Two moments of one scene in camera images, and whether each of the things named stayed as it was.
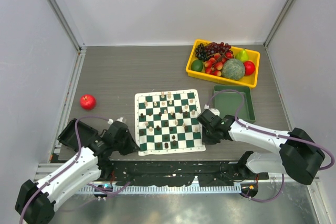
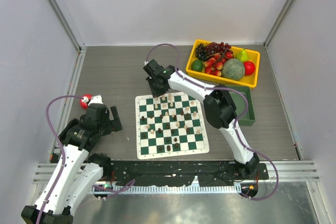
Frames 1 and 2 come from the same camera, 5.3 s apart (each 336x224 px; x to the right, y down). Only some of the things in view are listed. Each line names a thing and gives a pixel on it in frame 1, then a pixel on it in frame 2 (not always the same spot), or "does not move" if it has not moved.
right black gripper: x=206 y=140 -> x=156 y=93
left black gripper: x=132 y=146 -> x=114 y=125
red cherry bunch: x=213 y=66 does not move
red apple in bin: x=250 y=67 does not move
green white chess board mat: x=168 y=121 does not move
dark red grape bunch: x=212 y=48 does not move
